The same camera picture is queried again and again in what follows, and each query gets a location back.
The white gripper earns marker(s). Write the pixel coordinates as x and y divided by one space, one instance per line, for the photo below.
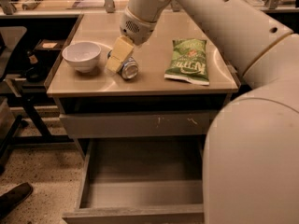
139 29

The blue pepsi can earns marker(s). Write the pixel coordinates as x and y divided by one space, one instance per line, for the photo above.
127 69

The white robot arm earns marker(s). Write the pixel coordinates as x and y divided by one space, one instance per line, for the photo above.
251 154

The grey drawer cabinet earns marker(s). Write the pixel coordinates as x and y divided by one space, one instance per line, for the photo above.
101 92

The closed top drawer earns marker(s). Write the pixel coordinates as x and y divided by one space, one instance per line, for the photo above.
139 124

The open middle drawer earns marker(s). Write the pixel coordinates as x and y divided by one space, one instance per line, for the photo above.
154 180

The white ceramic bowl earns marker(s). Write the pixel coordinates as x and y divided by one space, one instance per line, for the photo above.
82 56

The green chip bag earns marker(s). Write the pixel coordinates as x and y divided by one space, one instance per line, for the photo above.
188 62

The black office chair left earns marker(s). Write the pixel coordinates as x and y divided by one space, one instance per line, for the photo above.
10 38

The black shoe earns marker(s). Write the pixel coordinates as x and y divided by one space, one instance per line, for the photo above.
13 198

